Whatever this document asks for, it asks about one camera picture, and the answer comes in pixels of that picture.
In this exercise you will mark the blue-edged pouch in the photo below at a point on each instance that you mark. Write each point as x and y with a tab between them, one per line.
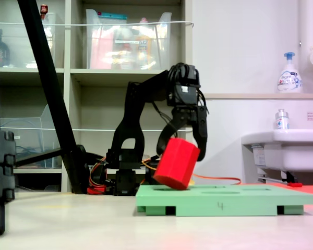
112	17

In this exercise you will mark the empty clear plastic bin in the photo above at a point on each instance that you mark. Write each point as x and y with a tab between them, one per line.
28	130

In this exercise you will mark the brown bottle with red cap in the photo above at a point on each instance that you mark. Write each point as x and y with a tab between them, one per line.
43	11

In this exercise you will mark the notched black stack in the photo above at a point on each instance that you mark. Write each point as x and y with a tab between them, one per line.
1	161

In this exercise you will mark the pink pouch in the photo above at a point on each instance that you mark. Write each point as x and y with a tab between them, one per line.
101	52

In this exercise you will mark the white sink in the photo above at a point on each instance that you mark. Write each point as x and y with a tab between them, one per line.
297	151

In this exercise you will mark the dark glass bottle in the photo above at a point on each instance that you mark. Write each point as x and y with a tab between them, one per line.
2	52

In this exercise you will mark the white blue soap pump bottle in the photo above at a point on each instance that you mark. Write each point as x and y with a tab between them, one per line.
289	78

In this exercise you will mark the red clamp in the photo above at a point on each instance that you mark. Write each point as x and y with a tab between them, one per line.
96	190

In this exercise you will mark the clear bin with bottles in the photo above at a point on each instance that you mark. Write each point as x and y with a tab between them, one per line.
18	47

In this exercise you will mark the beige shelf unit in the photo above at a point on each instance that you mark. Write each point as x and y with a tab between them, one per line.
66	47

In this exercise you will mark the green shape-sorting board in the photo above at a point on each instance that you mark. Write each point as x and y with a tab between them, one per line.
224	200

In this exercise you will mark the black tripod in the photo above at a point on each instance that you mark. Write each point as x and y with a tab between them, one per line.
45	70

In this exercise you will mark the small clear sanitizer bottle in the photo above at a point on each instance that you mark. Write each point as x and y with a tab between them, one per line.
281	121

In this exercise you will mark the large clear storage bin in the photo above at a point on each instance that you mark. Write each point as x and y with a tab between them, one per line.
161	52

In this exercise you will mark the pink-capped orange bottle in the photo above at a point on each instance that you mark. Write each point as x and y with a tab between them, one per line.
144	44

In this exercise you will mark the red octagonal pillar block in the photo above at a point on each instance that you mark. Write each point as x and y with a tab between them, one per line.
177	164

